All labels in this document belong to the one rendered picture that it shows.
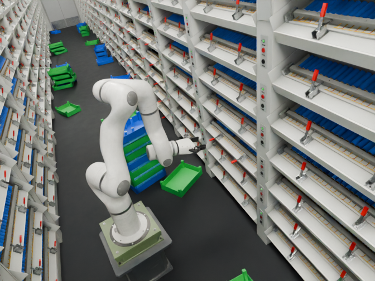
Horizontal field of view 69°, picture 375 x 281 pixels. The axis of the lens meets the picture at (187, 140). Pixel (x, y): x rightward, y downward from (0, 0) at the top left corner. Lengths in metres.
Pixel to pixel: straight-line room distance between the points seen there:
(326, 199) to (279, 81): 0.48
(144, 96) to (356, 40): 0.82
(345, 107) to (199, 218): 1.31
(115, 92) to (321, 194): 0.89
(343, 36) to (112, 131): 0.87
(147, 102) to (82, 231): 1.22
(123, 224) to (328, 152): 0.97
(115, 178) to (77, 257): 0.96
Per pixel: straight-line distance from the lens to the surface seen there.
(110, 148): 1.19
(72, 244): 2.14
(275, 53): 1.08
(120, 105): 1.10
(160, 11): 2.33
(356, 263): 1.26
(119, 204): 1.34
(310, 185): 1.21
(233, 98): 1.43
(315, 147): 1.08
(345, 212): 1.14
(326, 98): 0.98
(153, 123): 1.33
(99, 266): 1.95
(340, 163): 1.03
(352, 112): 0.92
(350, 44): 0.87
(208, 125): 1.93
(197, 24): 1.67
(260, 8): 1.08
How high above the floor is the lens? 1.52
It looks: 35 degrees down
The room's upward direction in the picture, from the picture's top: 10 degrees counter-clockwise
